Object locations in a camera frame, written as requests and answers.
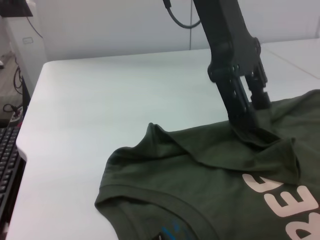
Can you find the dark green FREE t-shirt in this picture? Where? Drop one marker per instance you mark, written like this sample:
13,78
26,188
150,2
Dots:
212,175

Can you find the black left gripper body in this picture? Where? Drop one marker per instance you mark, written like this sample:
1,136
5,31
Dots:
227,37

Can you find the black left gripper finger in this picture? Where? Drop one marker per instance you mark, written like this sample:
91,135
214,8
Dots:
235,100
258,97

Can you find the black computer keyboard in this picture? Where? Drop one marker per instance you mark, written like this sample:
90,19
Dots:
8,162

